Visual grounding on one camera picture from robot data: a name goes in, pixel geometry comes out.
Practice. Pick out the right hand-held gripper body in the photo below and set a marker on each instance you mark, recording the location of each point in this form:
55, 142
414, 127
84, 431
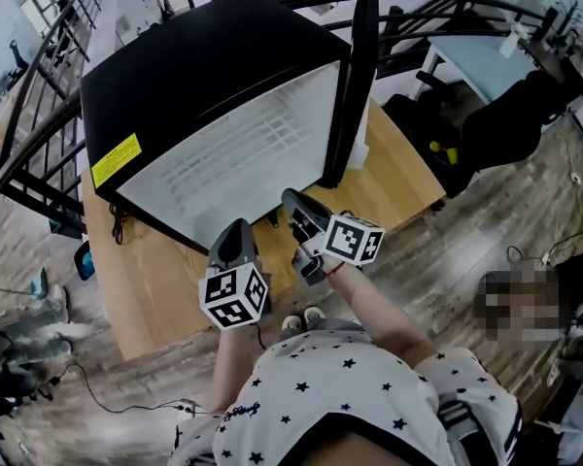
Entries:
350, 241

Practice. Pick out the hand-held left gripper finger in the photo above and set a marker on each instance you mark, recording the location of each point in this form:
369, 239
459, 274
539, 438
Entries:
221, 245
245, 250

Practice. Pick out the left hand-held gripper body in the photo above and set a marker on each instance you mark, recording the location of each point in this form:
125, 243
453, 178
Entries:
228, 299

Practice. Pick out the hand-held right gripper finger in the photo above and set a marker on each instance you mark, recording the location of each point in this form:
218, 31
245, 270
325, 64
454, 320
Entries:
306, 207
303, 228

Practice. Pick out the person's right forearm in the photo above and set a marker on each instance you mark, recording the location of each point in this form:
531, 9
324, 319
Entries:
379, 313

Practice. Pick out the person's left forearm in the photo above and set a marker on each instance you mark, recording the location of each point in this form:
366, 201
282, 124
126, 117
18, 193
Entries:
233, 372

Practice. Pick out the black mini fridge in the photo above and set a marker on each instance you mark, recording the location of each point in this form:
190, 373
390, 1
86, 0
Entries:
184, 66

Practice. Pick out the person's left shoe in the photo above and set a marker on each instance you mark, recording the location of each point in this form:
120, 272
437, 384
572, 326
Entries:
292, 322

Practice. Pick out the person's shoe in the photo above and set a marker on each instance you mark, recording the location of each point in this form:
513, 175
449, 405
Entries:
315, 314
292, 322

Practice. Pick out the person's right shoe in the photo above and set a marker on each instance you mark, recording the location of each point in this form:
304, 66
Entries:
315, 314

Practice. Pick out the white box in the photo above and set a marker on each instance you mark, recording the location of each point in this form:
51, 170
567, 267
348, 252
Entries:
358, 143

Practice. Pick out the wooden desk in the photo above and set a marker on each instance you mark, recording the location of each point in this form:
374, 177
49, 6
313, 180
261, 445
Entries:
146, 284

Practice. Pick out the grey shorts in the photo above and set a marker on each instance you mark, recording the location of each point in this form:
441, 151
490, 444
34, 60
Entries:
330, 328

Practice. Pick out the white power strip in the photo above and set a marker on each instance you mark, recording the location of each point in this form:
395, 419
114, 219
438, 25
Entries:
184, 408
575, 177

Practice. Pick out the small yellow item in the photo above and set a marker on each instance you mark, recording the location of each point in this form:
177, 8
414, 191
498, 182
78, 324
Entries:
447, 154

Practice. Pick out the white star-print shirt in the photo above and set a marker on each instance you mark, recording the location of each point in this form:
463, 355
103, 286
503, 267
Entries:
330, 386

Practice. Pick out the black office chair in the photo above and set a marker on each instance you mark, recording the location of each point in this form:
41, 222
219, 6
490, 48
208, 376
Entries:
418, 124

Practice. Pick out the teal plastic item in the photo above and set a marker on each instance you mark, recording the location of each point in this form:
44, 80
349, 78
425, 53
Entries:
40, 284

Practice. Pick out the black metal railing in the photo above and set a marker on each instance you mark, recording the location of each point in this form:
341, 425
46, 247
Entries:
39, 193

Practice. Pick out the black jacket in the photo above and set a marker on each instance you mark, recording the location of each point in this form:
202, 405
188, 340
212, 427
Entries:
510, 119

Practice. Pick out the light blue table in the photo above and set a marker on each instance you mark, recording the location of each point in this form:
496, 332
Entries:
476, 61

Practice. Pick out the white bottle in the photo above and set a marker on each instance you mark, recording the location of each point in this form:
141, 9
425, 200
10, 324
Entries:
512, 42

